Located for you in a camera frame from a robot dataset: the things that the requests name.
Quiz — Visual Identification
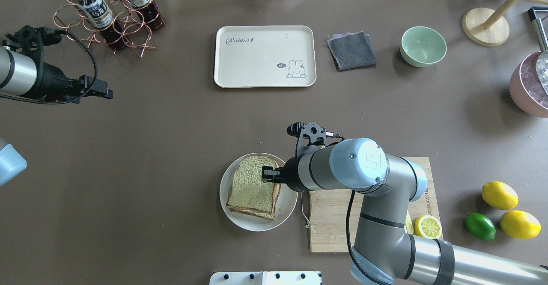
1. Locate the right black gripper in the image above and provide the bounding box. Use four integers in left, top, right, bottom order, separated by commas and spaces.
262, 157, 305, 192

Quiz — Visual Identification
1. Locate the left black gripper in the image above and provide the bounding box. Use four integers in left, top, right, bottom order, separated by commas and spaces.
36, 63, 113, 101

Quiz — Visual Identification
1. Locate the bread slice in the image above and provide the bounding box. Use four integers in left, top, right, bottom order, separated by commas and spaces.
226, 156, 281, 213
228, 206, 275, 221

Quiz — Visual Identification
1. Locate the white round plate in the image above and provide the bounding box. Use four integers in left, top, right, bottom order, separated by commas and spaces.
219, 152, 298, 232

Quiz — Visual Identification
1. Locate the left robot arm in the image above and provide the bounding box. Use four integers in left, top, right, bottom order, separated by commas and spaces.
0, 48, 113, 104

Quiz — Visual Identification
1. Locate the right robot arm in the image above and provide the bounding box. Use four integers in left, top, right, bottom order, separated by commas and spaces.
262, 137, 548, 285

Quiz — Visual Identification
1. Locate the cream rabbit tray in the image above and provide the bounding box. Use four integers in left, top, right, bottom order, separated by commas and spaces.
214, 25, 317, 88

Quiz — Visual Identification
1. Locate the tea bottle upper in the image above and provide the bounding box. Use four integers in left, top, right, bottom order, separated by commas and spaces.
77, 0, 126, 51

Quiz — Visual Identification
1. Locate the bamboo cutting board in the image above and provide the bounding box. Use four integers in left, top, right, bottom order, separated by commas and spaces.
308, 157, 441, 252

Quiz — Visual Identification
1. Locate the tea bottle lower left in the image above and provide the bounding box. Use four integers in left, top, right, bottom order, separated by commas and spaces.
129, 0, 165, 31

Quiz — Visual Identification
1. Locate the grey folded cloth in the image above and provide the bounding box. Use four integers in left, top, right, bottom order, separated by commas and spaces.
326, 31, 378, 71

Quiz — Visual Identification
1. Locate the yellow plastic knife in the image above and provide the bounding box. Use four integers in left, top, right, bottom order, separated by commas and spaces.
404, 211, 414, 235

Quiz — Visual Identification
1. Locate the halved lemon slice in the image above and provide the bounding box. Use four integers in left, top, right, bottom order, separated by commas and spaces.
414, 215, 443, 239

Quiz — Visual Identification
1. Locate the light green bowl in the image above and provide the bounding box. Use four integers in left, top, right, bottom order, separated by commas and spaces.
399, 26, 447, 67

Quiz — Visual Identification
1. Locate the green lime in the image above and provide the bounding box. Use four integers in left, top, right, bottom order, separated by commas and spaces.
465, 213, 496, 241

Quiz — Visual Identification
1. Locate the yellow lemon upper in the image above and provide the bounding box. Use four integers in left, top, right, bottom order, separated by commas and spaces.
481, 181, 519, 211

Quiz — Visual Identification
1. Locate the yellow lemon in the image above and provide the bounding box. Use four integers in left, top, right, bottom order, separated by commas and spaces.
500, 210, 542, 239
481, 181, 519, 211

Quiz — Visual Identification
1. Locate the yellow lemon lower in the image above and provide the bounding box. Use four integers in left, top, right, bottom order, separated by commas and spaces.
500, 210, 542, 239

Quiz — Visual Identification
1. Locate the wooden stand round base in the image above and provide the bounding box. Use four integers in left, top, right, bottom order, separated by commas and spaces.
462, 0, 548, 47

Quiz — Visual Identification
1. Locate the pink bowl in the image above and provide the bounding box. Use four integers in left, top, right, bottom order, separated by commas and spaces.
509, 52, 548, 119

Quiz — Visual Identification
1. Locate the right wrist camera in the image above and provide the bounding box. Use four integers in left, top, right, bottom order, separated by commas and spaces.
286, 122, 345, 160

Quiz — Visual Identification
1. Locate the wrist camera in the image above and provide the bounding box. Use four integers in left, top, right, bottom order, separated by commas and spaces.
286, 122, 345, 160
1, 25, 65, 54

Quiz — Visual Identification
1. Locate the copper wire bottle rack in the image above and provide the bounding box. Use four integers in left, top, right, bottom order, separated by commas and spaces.
54, 0, 165, 57

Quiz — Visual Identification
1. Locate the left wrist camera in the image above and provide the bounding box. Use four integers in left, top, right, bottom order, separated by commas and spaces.
1, 25, 65, 54

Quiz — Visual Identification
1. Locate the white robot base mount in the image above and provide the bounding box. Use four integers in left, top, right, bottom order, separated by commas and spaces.
209, 270, 323, 285

